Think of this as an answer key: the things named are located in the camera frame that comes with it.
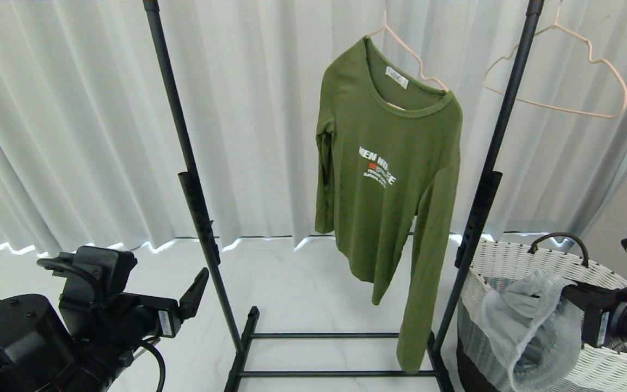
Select pink clothes hanger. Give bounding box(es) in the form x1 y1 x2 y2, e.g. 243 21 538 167
365 0 450 111
482 0 627 119

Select white laundry basket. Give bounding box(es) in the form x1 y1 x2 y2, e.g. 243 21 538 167
457 232 627 392

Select black clothes rack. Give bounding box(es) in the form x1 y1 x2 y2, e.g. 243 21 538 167
0 0 627 392

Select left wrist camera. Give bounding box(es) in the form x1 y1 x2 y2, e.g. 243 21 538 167
58 246 138 327

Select black cable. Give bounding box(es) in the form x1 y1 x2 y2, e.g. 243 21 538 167
38 258 166 392

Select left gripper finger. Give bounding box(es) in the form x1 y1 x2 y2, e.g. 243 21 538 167
177 267 210 322

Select white curtain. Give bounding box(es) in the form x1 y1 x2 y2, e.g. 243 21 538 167
0 0 627 256

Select green long-sleeved shirt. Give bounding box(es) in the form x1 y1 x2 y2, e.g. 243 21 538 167
313 36 464 374

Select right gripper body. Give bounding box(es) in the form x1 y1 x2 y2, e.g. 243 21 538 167
561 279 627 364

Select pale grey shorts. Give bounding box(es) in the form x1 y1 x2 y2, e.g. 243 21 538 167
476 269 585 392

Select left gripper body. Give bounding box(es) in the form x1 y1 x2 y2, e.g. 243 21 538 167
55 294 182 392

